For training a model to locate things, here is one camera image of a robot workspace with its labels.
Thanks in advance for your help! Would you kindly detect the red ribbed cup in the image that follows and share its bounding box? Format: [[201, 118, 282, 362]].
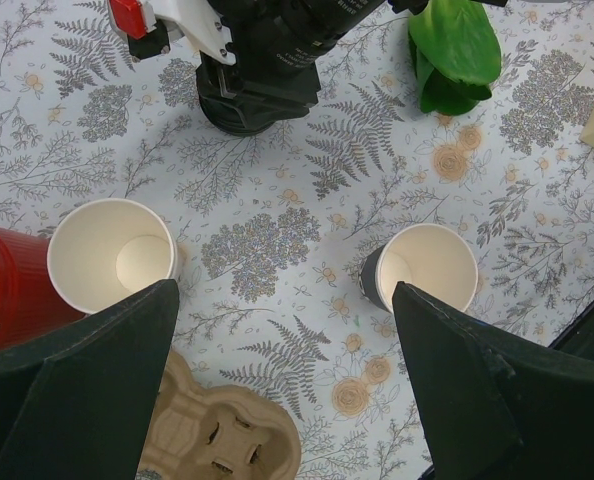
[[0, 227, 84, 350]]

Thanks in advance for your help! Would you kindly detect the black sleeved paper cup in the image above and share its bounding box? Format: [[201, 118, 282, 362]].
[[359, 223, 479, 313]]

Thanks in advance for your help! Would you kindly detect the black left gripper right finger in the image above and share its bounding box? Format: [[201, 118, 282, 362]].
[[393, 283, 594, 479]]

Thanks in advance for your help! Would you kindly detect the white paper cup stack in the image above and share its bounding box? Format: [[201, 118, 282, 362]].
[[47, 198, 183, 314]]

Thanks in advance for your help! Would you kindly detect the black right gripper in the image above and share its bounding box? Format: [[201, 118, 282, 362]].
[[196, 0, 428, 137]]

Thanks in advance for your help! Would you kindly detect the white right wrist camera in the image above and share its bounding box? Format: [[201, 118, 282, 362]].
[[106, 0, 236, 65]]

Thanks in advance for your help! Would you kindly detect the green white bok choy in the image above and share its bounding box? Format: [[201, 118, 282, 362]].
[[408, 0, 502, 116]]

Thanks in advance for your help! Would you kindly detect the brown cardboard cup carrier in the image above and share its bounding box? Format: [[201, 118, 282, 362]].
[[136, 350, 301, 480]]

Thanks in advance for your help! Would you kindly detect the floral patterned table mat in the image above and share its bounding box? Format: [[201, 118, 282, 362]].
[[0, 1, 594, 479]]

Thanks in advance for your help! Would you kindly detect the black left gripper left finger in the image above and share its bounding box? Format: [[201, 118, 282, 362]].
[[0, 280, 180, 479]]

